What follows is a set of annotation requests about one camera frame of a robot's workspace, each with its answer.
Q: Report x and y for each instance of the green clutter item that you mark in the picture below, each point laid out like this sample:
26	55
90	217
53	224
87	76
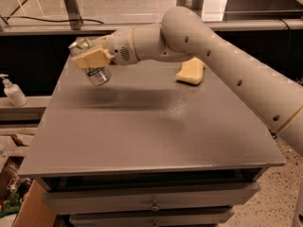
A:
12	205

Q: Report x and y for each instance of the metal railing frame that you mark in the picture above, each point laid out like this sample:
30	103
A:
20	17

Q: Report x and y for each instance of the grey side shelf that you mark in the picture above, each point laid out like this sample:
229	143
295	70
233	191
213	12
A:
33	110

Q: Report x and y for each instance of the yellow sponge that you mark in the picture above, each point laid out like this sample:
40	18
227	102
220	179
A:
191	72

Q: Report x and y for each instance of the grey drawer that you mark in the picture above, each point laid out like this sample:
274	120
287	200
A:
151	198
162	218

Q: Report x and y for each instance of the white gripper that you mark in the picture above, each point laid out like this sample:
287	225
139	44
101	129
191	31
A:
121	47

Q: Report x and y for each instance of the brown cardboard box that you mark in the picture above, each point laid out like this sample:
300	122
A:
33	212

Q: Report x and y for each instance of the silver green 7up can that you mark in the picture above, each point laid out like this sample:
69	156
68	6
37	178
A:
97	76

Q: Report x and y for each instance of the grey upper drawer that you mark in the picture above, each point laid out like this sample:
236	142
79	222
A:
151	198

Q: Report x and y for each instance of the grey lower drawer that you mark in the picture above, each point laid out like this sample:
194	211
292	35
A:
162	218

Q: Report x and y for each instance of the white pump lotion bottle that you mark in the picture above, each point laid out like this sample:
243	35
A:
13	92

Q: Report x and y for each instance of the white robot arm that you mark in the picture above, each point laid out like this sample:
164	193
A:
182	36

